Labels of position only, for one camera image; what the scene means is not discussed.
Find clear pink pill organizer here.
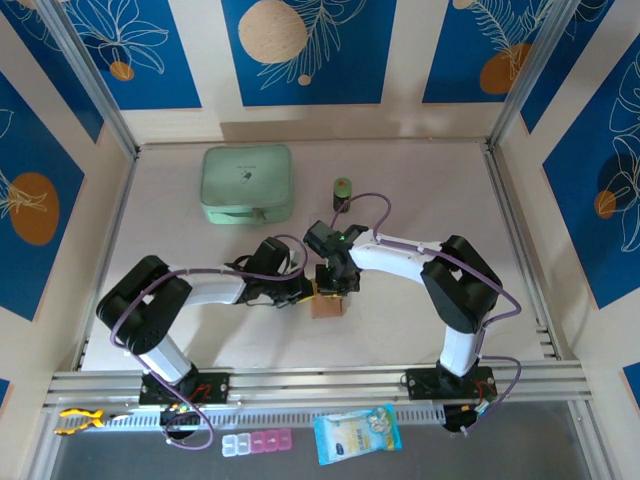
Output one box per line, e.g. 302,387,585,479
221,427,293,457

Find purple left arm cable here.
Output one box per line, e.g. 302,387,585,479
109,234,309,454

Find yellow black pliers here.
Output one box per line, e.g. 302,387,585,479
54,407,134,436

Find aluminium front rail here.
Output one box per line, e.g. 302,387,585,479
42,362,594,412

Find mint green zip pouch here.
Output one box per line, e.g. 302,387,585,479
200,144,294,226

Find slotted grey cable duct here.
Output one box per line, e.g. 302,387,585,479
59,404,446,432

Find green supplement bottle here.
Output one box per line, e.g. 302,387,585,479
331,177,353,211

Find tan leather card holder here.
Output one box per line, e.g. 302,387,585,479
309,294,350,320

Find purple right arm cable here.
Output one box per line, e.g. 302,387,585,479
327,192,524,436

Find aluminium side rail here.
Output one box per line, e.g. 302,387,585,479
483,144,572,362
73,148,142,372

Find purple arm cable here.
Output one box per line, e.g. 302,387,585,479
327,192,524,436
109,234,309,454

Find aluminium frame post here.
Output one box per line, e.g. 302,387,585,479
491,0,584,150
37,0,140,157

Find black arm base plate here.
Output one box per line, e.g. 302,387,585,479
138,370,231,405
405,367,496,401

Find blue wet wipes packet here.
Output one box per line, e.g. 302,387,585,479
313,403,404,467

